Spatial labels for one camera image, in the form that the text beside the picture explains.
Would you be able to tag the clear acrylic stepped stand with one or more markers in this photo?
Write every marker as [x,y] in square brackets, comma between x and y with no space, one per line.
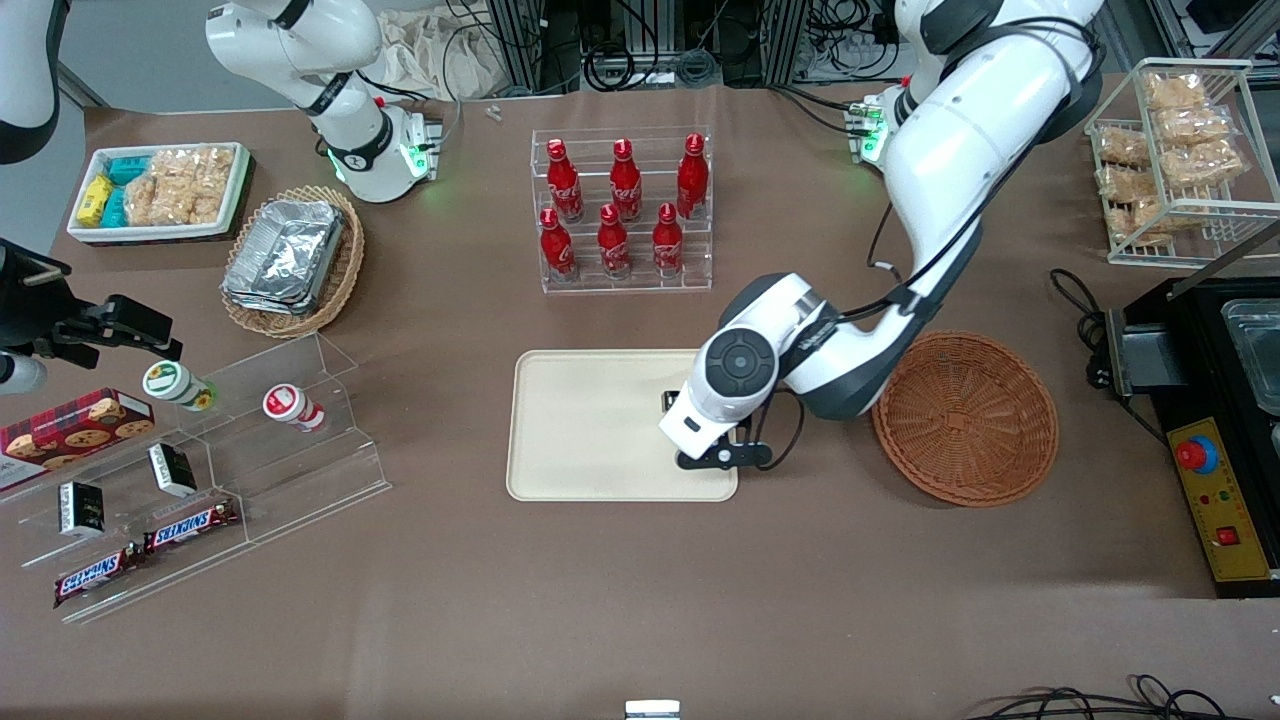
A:
[300,470]

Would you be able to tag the cream plastic serving tray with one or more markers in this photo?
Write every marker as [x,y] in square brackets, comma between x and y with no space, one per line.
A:
[590,425]

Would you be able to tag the teal snack packet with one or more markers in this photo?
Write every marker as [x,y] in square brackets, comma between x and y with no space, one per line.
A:
[115,207]
[128,169]

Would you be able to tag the yellow snack packet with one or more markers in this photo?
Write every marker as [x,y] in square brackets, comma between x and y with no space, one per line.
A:
[95,200]

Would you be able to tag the grey black power box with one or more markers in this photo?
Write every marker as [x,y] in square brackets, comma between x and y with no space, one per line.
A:
[1150,360]

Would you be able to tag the white plastic bin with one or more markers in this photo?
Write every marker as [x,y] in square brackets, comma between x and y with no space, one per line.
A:
[160,234]

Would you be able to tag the clear acrylic bottle rack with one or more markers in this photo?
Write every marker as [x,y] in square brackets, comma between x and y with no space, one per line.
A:
[700,270]

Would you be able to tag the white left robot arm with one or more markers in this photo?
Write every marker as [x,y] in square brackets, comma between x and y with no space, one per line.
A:
[960,150]

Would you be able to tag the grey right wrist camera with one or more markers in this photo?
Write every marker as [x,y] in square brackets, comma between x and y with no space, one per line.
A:
[20,375]

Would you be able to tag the black flat board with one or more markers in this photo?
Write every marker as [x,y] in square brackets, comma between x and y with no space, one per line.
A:
[250,195]

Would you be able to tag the stacked aluminium foil containers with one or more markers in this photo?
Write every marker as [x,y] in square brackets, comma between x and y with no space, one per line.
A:
[285,255]

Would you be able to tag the green capped yogurt bottle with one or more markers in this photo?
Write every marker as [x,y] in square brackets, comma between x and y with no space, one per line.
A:
[175,385]

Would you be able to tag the clear bag fried snack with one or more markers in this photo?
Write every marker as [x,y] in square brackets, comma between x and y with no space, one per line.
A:
[1175,90]
[1140,220]
[1200,165]
[1195,125]
[1120,147]
[1120,183]

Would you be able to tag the black countertop appliance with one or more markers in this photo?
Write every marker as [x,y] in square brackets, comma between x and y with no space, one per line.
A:
[1195,360]

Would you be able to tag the snickers chocolate bar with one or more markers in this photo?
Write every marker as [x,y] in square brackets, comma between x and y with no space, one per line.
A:
[95,577]
[190,525]

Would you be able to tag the yellow emergency stop box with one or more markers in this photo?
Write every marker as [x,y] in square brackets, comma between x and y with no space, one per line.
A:
[1225,500]

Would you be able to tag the red cookie box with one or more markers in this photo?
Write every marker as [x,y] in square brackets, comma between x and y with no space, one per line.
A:
[75,430]

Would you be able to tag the clear bag rice crackers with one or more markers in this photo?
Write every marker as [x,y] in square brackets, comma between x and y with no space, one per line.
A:
[180,185]

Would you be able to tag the round brown wicker basket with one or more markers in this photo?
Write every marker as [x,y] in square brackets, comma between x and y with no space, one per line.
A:
[970,420]

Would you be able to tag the small black white box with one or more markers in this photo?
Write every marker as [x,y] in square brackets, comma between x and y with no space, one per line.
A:
[172,470]
[82,510]

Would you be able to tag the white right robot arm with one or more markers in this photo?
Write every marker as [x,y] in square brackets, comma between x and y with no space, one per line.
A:
[340,120]

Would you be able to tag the small silver white device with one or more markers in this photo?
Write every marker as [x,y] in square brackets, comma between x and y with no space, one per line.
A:
[652,710]

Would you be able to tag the oval light wicker basket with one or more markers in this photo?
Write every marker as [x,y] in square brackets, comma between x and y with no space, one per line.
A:
[348,270]

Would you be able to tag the red capped yogurt bottle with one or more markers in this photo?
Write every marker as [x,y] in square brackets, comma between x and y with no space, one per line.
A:
[290,405]

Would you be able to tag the beige cloth bag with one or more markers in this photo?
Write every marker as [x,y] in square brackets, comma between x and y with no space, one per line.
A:
[420,55]

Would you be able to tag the red cola bottle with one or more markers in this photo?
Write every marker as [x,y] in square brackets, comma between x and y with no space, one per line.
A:
[557,250]
[626,185]
[667,246]
[692,180]
[565,185]
[613,248]

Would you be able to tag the steel appliance pan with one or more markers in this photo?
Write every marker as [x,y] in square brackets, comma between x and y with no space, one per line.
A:
[1260,355]

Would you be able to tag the aluminium frame post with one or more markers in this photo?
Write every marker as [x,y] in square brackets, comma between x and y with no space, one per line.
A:
[530,40]
[765,40]

